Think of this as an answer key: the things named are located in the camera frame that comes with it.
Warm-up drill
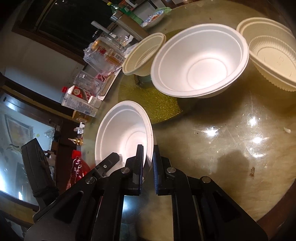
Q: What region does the white foam bowl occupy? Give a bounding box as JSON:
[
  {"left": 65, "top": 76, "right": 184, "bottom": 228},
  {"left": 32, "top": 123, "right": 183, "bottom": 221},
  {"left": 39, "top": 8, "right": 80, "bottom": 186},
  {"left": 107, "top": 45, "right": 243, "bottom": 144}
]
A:
[
  {"left": 95, "top": 100, "right": 154, "bottom": 176},
  {"left": 151, "top": 24, "right": 249, "bottom": 98}
]

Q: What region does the cream ribbed plastic bowl large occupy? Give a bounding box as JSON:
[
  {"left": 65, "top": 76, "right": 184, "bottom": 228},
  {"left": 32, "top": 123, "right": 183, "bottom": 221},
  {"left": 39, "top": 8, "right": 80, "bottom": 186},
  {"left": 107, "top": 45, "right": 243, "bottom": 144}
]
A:
[{"left": 236, "top": 17, "right": 295, "bottom": 92}]

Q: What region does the red plastic cup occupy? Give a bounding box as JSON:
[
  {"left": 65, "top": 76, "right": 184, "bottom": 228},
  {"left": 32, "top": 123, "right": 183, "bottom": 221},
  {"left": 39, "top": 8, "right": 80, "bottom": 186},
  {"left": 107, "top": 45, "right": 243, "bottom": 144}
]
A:
[{"left": 71, "top": 150, "right": 85, "bottom": 163}]

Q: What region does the small white pill jar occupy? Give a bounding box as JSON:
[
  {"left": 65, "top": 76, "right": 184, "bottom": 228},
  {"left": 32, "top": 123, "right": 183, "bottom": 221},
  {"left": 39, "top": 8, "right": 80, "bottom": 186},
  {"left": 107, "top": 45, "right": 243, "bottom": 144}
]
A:
[{"left": 88, "top": 95, "right": 102, "bottom": 108}]

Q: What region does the red white carton box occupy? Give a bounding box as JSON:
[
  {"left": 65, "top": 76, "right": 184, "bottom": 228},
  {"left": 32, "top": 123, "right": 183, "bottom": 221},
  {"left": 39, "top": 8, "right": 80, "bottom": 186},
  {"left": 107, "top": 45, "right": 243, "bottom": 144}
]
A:
[{"left": 67, "top": 85, "right": 92, "bottom": 101}]

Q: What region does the clear glass mug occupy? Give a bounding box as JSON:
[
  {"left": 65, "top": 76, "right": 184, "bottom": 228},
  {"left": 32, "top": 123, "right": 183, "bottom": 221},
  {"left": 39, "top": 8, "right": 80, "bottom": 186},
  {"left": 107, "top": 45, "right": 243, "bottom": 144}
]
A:
[{"left": 73, "top": 70, "right": 104, "bottom": 95}]

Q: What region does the clear plastic bag of jars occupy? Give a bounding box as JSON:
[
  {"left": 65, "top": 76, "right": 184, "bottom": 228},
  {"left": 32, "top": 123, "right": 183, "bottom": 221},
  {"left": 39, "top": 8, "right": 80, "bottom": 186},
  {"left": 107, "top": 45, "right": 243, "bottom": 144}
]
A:
[{"left": 83, "top": 35, "right": 133, "bottom": 76}]

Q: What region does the plate with snacks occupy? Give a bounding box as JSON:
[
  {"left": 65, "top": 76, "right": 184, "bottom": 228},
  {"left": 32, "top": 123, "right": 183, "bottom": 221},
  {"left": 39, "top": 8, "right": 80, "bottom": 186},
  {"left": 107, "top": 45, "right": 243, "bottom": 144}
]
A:
[{"left": 140, "top": 9, "right": 165, "bottom": 29}]

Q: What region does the green plastic bottle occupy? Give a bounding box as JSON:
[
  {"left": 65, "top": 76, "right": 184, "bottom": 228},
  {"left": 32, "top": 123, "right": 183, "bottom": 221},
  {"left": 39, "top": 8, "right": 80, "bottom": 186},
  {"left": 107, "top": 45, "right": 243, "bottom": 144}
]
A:
[{"left": 107, "top": 2, "right": 143, "bottom": 25}]

